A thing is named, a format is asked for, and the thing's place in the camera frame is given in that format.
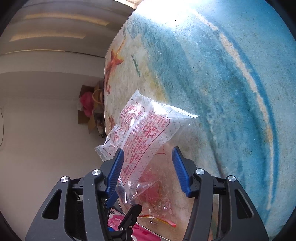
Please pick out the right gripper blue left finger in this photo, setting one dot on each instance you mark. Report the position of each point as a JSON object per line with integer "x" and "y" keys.
{"x": 75, "y": 209}

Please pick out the clear red printed plastic bag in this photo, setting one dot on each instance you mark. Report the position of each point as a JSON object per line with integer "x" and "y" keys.
{"x": 143, "y": 127}

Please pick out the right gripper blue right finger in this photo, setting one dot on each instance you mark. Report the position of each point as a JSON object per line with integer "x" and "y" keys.
{"x": 222, "y": 210}

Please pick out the cardboard box with pink bag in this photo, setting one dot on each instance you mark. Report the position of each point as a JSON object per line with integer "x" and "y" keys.
{"x": 90, "y": 107}

